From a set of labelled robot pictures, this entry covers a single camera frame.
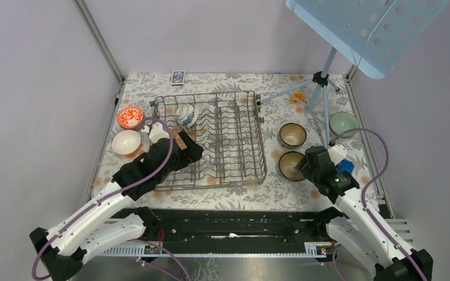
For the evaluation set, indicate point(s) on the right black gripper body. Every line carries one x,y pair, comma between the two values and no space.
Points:
309,173

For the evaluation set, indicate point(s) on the dark blue bowl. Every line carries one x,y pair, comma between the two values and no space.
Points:
287,163

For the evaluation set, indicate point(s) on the orange bowl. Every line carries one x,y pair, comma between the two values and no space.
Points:
126,142

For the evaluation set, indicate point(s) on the black patterned bowl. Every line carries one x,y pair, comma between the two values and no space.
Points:
292,135

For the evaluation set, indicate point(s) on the red white bowl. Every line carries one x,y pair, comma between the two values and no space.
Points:
130,117

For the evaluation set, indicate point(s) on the pale green bowl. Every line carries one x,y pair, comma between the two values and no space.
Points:
341,122

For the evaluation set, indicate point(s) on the grey wire dish rack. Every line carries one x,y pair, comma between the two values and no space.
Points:
229,130

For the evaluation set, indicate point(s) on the brown floral bowl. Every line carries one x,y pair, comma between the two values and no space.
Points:
175,132

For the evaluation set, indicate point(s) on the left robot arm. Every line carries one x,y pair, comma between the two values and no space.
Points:
65,248

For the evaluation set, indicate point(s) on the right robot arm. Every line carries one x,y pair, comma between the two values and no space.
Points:
355,224

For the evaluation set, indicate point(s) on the blue toy block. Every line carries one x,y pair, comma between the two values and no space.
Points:
345,166

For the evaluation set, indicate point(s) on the white blue floral bowl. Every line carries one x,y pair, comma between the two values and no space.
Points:
187,114

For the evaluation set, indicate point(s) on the orange butterfly toy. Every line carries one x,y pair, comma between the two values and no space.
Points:
297,98

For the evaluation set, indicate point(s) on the playing card box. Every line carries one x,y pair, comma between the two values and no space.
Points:
178,78

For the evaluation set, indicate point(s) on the blue music stand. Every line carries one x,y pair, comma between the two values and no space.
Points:
373,35

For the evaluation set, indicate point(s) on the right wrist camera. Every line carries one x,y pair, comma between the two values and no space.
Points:
337,153

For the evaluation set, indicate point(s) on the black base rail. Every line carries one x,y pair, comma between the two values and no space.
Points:
196,232

